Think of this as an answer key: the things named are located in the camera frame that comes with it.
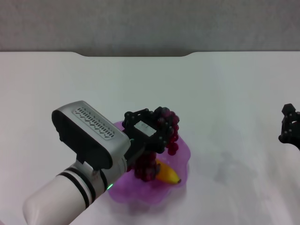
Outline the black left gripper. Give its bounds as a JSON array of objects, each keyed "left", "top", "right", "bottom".
[{"left": 123, "top": 106, "right": 174, "bottom": 173}]

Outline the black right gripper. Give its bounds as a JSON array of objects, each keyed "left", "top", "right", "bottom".
[{"left": 277, "top": 103, "right": 300, "bottom": 151}]

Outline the dark red grape bunch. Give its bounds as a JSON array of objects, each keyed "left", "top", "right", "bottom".
[{"left": 133, "top": 106, "right": 180, "bottom": 184}]

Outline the yellow banana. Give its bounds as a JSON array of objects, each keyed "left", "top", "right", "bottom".
[{"left": 156, "top": 161, "right": 182, "bottom": 186}]

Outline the purple wavy plastic bowl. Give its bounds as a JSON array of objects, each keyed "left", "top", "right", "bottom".
[{"left": 106, "top": 120, "right": 192, "bottom": 207}]

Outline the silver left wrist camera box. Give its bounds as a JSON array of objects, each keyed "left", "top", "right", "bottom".
[{"left": 51, "top": 100, "right": 131, "bottom": 171}]

